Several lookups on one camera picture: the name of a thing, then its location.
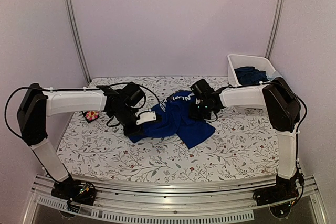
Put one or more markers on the floral table cloth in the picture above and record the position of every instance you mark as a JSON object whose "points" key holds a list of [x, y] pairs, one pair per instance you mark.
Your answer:
{"points": [[244, 145]]}

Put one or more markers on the right aluminium frame post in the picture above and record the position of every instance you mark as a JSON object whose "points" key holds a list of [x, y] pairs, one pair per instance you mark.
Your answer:
{"points": [[274, 28]]}

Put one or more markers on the pink flower brooch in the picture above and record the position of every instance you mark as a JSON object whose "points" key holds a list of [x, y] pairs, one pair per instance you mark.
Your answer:
{"points": [[92, 115]]}

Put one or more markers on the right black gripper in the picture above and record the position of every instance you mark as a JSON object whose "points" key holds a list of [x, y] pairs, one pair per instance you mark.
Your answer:
{"points": [[199, 114]]}

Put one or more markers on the blue printed t-shirt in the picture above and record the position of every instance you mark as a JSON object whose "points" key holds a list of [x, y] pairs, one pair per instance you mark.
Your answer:
{"points": [[175, 120]]}

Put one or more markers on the white plastic bin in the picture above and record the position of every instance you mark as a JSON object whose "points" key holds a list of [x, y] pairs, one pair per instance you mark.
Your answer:
{"points": [[249, 61]]}

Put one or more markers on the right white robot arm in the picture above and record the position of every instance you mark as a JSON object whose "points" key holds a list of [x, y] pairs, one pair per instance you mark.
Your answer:
{"points": [[283, 107]]}

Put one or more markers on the black brooch box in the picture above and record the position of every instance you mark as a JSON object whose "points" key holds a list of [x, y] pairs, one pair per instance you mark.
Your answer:
{"points": [[84, 115]]}

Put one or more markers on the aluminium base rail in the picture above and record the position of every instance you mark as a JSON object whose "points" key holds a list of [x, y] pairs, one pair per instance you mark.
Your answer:
{"points": [[208, 202]]}

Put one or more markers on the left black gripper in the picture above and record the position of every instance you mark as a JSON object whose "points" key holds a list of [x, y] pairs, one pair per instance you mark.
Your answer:
{"points": [[128, 131]]}

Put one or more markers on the dark navy clothing in bin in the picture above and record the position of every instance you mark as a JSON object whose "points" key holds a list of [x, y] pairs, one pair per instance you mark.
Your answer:
{"points": [[250, 75]]}

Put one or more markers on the left aluminium frame post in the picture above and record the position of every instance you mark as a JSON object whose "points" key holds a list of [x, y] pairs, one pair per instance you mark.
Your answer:
{"points": [[76, 40]]}

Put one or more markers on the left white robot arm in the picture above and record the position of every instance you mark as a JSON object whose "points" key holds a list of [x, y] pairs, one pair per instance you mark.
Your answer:
{"points": [[39, 103]]}

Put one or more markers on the light blue cloth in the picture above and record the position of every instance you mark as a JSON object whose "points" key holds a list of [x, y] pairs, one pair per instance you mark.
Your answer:
{"points": [[273, 76]]}

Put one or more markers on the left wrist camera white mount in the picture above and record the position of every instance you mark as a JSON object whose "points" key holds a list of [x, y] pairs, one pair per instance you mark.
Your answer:
{"points": [[145, 117]]}

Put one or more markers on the aluminium frame post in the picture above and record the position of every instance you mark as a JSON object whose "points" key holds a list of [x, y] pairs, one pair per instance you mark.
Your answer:
{"points": [[76, 40], [274, 28]]}

